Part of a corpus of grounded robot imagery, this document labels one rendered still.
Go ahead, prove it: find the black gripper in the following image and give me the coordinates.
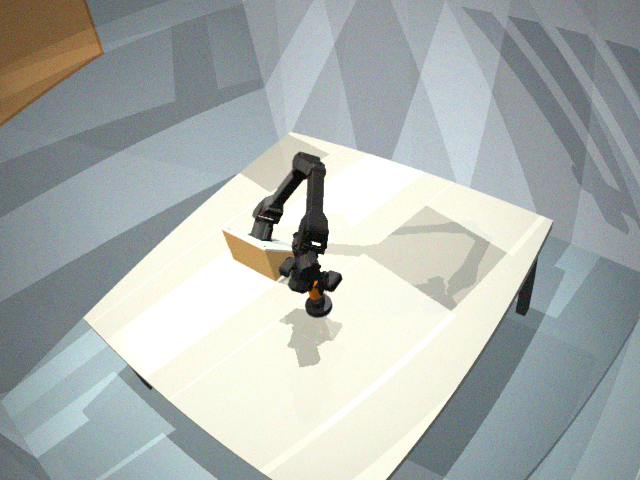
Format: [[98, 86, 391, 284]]
[[279, 257, 343, 296]]

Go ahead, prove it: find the orange knob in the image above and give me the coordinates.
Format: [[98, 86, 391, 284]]
[[308, 281, 322, 300]]

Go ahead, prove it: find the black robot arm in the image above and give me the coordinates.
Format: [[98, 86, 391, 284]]
[[247, 151, 329, 294]]

